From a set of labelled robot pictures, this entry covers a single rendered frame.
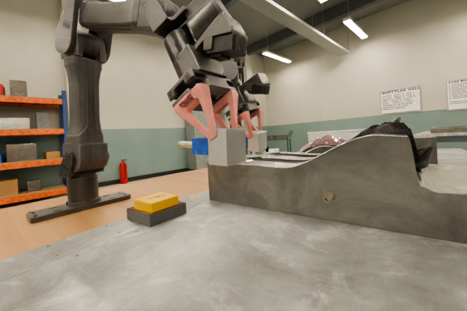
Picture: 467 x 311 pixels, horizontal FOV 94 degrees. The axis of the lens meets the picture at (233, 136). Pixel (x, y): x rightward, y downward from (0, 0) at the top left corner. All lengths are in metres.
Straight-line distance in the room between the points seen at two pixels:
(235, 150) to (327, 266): 0.18
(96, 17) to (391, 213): 0.63
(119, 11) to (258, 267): 0.49
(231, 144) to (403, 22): 7.97
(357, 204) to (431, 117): 7.29
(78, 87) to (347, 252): 0.59
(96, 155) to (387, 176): 0.57
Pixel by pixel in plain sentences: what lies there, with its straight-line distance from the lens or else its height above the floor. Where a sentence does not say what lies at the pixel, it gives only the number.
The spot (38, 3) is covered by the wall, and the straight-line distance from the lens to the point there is 6.39.
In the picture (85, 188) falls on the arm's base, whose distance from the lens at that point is 0.62.
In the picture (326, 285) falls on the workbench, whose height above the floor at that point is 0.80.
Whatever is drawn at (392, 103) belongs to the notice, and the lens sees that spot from 7.74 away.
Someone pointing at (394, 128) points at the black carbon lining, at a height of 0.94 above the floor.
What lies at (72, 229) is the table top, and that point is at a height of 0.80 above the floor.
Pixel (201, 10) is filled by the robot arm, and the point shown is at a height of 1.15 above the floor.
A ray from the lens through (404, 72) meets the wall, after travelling 7.83.
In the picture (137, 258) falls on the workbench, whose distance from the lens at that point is 0.34.
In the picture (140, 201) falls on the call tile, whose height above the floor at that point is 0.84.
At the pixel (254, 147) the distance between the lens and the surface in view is 0.63.
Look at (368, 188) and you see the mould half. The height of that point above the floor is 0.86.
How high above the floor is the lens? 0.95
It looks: level
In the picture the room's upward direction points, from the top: 4 degrees counter-clockwise
